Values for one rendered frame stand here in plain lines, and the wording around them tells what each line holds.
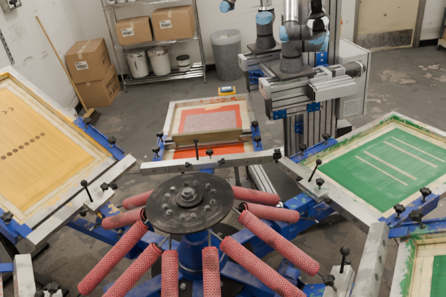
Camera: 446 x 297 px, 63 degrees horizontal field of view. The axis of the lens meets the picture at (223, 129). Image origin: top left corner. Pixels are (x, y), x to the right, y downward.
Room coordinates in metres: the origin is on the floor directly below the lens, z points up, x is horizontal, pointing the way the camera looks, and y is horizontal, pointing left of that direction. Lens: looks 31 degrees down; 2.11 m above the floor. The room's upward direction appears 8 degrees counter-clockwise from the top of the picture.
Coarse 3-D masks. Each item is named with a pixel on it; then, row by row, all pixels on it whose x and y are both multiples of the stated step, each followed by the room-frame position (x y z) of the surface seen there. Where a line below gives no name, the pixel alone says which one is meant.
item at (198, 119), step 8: (184, 112) 2.26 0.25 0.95; (192, 112) 2.24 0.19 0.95; (200, 112) 2.22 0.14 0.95; (208, 112) 2.21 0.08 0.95; (184, 120) 2.14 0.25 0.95; (192, 120) 2.12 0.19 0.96; (200, 120) 2.11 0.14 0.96; (208, 120) 2.09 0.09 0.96; (184, 128) 2.03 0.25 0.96; (192, 128) 2.02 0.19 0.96; (200, 128) 2.00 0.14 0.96; (208, 128) 1.99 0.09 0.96; (176, 152) 1.76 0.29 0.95; (184, 152) 1.75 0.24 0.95; (192, 152) 1.73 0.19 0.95; (200, 152) 1.72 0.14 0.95
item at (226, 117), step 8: (216, 112) 2.19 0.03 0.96; (224, 112) 2.18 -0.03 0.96; (232, 112) 2.16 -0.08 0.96; (216, 120) 2.08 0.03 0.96; (224, 120) 2.06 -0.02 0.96; (232, 120) 2.05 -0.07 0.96; (240, 120) 2.04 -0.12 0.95; (216, 128) 1.98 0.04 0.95; (224, 128) 1.96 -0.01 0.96; (232, 144) 1.77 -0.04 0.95; (240, 144) 1.76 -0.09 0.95; (216, 152) 1.70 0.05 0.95; (224, 152) 1.69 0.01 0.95; (232, 152) 1.68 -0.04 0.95; (240, 152) 1.67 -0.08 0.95
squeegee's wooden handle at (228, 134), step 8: (232, 128) 1.77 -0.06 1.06; (240, 128) 1.76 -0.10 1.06; (176, 136) 1.77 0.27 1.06; (184, 136) 1.77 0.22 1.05; (192, 136) 1.77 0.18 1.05; (200, 136) 1.76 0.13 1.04; (208, 136) 1.76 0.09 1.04; (216, 136) 1.76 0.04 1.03; (224, 136) 1.76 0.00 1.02; (232, 136) 1.75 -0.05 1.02; (184, 144) 1.77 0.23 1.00
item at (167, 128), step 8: (224, 96) 2.35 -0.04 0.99; (232, 96) 2.33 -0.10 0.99; (240, 96) 2.32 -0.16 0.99; (248, 96) 2.30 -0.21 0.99; (176, 104) 2.35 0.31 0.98; (184, 104) 2.34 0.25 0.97; (192, 104) 2.34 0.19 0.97; (200, 104) 2.34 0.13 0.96; (248, 104) 2.18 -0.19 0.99; (168, 112) 2.22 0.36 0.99; (248, 112) 2.07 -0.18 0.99; (168, 120) 2.10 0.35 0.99; (168, 128) 2.00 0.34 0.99; (168, 136) 1.92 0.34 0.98
